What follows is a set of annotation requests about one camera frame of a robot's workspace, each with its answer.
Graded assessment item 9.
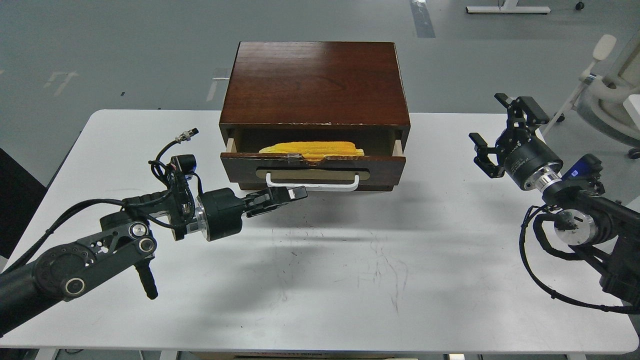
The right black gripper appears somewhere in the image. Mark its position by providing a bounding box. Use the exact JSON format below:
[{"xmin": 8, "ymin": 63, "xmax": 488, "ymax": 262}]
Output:
[{"xmin": 468, "ymin": 92, "xmax": 563, "ymax": 191}]

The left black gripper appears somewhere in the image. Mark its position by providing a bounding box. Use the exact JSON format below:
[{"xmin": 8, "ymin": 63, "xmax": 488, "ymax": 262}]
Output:
[{"xmin": 196, "ymin": 186, "xmax": 308, "ymax": 242}]

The wooden drawer with white handle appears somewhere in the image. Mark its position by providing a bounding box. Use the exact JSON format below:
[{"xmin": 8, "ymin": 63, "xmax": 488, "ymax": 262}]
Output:
[{"xmin": 220, "ymin": 138, "xmax": 407, "ymax": 192}]

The yellow corn cob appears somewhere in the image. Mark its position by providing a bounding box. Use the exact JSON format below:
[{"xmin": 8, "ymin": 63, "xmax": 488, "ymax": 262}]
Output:
[{"xmin": 258, "ymin": 141, "xmax": 365, "ymax": 162}]

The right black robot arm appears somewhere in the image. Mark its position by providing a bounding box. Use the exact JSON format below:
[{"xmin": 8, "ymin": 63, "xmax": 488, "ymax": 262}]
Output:
[{"xmin": 469, "ymin": 93, "xmax": 640, "ymax": 315}]

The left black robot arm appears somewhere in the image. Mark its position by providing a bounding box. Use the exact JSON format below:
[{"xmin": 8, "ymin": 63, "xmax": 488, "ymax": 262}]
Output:
[{"xmin": 1, "ymin": 154, "xmax": 307, "ymax": 335}]

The white office chair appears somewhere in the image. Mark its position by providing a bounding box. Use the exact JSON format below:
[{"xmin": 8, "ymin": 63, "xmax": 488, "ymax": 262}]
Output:
[{"xmin": 542, "ymin": 32, "xmax": 640, "ymax": 160}]

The dark wooden cabinet box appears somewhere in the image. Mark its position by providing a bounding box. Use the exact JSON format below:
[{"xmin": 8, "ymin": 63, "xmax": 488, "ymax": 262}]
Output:
[{"xmin": 219, "ymin": 41, "xmax": 412, "ymax": 192}]

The white table base background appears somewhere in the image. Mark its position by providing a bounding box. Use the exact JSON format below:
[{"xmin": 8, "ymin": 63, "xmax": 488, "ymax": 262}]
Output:
[{"xmin": 465, "ymin": 0, "xmax": 551, "ymax": 15}]

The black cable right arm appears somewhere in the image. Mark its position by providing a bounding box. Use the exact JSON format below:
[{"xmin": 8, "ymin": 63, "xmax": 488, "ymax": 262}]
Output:
[{"xmin": 518, "ymin": 204, "xmax": 640, "ymax": 316}]

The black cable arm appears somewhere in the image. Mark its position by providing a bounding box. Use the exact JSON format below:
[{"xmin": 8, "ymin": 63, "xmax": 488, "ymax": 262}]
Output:
[
  {"xmin": 518, "ymin": 204, "xmax": 640, "ymax": 316},
  {"xmin": 0, "ymin": 128, "xmax": 201, "ymax": 273}
]

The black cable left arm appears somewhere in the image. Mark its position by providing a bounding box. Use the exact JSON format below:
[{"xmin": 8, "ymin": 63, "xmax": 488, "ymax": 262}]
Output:
[{"xmin": 0, "ymin": 128, "xmax": 201, "ymax": 273}]

